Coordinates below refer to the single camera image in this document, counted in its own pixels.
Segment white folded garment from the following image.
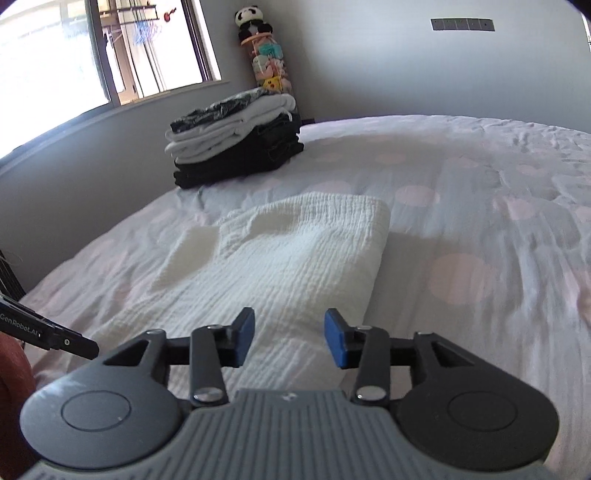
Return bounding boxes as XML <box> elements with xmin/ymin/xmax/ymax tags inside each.
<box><xmin>164</xmin><ymin>92</ymin><xmax>297</xmax><ymax>165</ymax></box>

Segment person's left forearm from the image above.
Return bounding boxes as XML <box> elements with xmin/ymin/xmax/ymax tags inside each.
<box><xmin>0</xmin><ymin>333</ymin><xmax>36</xmax><ymax>421</ymax></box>

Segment panda plush toy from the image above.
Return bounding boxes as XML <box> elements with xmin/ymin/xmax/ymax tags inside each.
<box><xmin>234</xmin><ymin>5</ymin><xmax>274</xmax><ymax>45</ymax></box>

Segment white crinkled garment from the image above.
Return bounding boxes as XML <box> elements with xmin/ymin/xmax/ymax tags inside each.
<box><xmin>85</xmin><ymin>192</ymin><xmax>392</xmax><ymax>403</ymax></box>

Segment polka dot bed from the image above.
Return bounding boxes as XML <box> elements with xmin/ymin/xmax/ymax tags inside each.
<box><xmin>19</xmin><ymin>113</ymin><xmax>591</xmax><ymax>480</ymax></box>

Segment black folded clothes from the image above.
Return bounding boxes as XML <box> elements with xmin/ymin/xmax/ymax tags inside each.
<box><xmin>173</xmin><ymin>113</ymin><xmax>305</xmax><ymax>190</ymax></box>

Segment grey wall switch strip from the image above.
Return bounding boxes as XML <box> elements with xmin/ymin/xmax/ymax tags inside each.
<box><xmin>430</xmin><ymin>17</ymin><xmax>496</xmax><ymax>32</ymax></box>

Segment clothes drying rack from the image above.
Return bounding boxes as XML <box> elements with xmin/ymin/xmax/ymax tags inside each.
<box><xmin>100</xmin><ymin>0</ymin><xmax>163</xmax><ymax>48</ymax></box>

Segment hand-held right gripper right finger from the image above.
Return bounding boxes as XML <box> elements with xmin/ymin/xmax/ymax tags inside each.
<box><xmin>324</xmin><ymin>308</ymin><xmax>484</xmax><ymax>408</ymax></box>

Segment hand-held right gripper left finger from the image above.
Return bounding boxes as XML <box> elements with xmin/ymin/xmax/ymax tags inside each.
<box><xmin>104</xmin><ymin>306</ymin><xmax>256</xmax><ymax>408</ymax></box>

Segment dark blue folded garment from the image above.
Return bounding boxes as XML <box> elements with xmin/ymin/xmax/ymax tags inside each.
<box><xmin>252</xmin><ymin>113</ymin><xmax>304</xmax><ymax>140</ymax></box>

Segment window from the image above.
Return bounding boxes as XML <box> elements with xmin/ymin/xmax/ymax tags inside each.
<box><xmin>0</xmin><ymin>0</ymin><xmax>230</xmax><ymax>161</ymax></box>

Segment grey patterned folded cloth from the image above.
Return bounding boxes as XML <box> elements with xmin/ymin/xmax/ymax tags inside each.
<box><xmin>170</xmin><ymin>89</ymin><xmax>267</xmax><ymax>133</ymax></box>

